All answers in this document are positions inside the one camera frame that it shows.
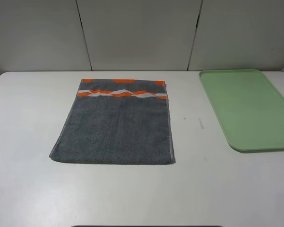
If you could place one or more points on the grey towel with orange pattern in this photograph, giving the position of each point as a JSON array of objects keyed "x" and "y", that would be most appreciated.
[{"x": 117, "y": 122}]

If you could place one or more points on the light green plastic tray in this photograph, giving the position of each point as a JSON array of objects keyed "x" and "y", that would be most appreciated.
[{"x": 249, "y": 109}]

